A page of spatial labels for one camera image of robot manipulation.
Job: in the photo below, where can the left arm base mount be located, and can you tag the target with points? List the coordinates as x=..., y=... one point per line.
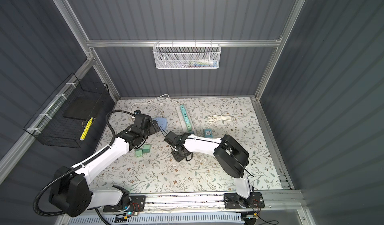
x=127, y=204

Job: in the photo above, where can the long white power strip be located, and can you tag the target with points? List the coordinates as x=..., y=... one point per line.
x=185, y=120

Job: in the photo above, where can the yellow marker pen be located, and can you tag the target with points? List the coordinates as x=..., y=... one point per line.
x=86, y=129

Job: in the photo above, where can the white vented cover strip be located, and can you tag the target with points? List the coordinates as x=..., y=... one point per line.
x=216, y=218

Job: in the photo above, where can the blue square power socket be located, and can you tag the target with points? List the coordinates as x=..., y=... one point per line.
x=162, y=123

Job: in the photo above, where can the green plug adapter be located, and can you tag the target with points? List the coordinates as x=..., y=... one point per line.
x=138, y=153
x=146, y=148

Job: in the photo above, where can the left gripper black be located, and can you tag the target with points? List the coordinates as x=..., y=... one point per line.
x=152, y=130

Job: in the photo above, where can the teal power strip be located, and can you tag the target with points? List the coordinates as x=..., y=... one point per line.
x=208, y=133

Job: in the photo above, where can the black wire basket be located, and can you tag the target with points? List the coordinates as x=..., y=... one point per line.
x=62, y=121

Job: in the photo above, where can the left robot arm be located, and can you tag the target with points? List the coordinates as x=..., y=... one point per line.
x=72, y=194

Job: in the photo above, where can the white wire mesh basket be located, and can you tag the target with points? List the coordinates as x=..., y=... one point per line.
x=168, y=57

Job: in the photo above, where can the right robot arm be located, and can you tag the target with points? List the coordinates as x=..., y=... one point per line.
x=230, y=155

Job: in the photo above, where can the items in white basket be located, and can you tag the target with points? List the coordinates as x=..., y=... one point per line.
x=201, y=63

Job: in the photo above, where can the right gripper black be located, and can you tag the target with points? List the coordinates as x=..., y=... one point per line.
x=177, y=158

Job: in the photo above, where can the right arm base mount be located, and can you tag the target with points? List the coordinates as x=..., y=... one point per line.
x=234, y=201

